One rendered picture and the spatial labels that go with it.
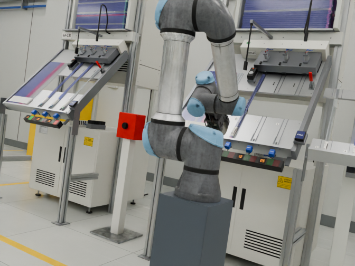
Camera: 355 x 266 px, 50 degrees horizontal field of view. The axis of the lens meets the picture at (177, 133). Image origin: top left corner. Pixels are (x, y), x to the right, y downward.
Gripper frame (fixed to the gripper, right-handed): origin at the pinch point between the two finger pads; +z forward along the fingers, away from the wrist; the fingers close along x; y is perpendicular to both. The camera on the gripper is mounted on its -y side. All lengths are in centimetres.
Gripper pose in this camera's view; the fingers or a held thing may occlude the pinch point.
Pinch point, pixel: (223, 131)
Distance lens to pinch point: 178.6
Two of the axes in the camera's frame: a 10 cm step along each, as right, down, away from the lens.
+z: 2.9, 6.9, 6.6
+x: 8.5, 1.4, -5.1
